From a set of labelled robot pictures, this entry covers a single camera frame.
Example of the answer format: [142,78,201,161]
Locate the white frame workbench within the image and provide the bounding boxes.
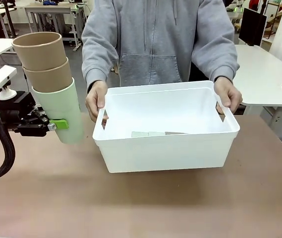
[23,2,88,52]

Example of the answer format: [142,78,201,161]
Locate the grey-sleeved right forearm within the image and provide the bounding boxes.
[81,29,118,89]

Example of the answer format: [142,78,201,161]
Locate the person's right hand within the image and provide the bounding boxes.
[85,80,110,123]

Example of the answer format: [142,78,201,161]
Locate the black monitor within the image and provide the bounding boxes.
[238,7,268,48]

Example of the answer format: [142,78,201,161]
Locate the grey-sleeved left forearm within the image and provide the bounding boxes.
[192,29,240,83]

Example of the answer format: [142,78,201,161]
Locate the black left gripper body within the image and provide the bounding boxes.
[0,91,50,130]

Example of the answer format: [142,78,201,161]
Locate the person in grey hoodie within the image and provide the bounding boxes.
[81,0,240,88]

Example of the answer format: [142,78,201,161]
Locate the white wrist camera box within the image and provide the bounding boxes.
[0,65,18,101]

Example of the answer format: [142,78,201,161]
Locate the person's left hand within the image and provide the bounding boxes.
[213,76,244,116]

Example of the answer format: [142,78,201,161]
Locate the black stand pole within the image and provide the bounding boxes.
[2,0,18,40]

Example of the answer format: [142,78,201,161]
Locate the white plastic basket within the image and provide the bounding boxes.
[92,80,241,174]

